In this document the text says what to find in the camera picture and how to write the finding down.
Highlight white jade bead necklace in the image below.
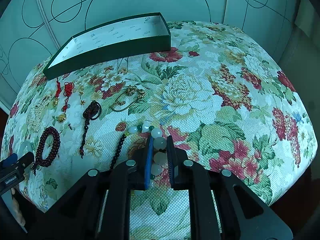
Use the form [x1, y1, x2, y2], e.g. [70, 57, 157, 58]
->
[127, 122, 169, 188]

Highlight green jewelry box tray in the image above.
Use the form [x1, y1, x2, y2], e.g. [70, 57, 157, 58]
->
[43, 12, 171, 80]

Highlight glass sliding wardrobe doors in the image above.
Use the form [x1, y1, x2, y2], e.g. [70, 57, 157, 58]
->
[1, 0, 300, 111]

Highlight red knot cord charm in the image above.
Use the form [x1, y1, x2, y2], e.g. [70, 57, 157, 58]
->
[62, 82, 74, 112]

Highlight red knot cord gold pendant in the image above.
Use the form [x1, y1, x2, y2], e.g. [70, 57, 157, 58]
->
[53, 78, 66, 123]

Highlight dark bead strand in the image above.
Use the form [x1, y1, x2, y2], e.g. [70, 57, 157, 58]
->
[110, 134, 127, 170]

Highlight dark red bead bracelet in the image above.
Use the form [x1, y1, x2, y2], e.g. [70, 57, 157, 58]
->
[31, 126, 61, 176]

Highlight dark brown tassel bead string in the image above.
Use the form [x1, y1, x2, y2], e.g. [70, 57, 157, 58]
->
[79, 100, 102, 159]

